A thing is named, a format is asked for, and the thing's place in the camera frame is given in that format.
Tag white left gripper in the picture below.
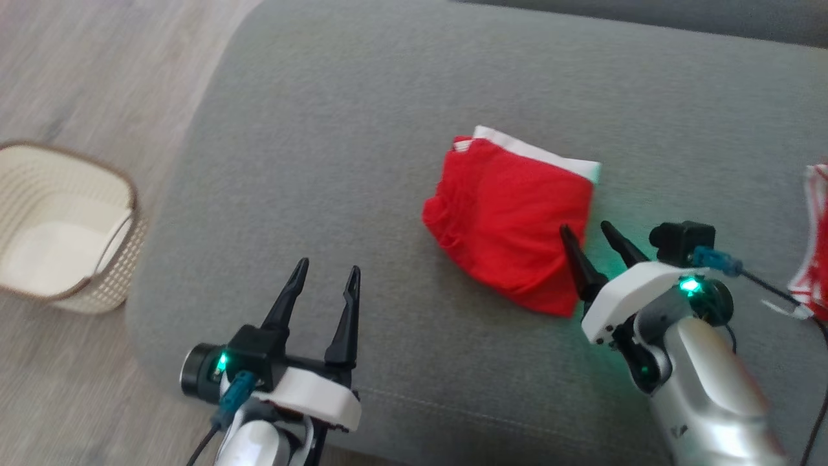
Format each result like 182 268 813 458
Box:
256 258 362 432

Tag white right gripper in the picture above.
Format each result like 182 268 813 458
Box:
560 221 697 345

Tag red basketball shorts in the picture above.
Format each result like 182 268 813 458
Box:
422 126 603 318

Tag red number 23 jersey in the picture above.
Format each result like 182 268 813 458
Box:
787 163 828 322

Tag grey sofa seat cushion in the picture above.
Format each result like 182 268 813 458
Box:
126 0 828 466

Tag grey sofa back cushion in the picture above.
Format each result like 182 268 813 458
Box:
453 0 828 50

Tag beige laundry basket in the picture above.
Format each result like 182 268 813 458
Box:
0 140 149 316

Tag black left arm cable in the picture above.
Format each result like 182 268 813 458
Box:
188 371 255 466

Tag white right cable tag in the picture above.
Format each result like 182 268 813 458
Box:
763 299 813 320

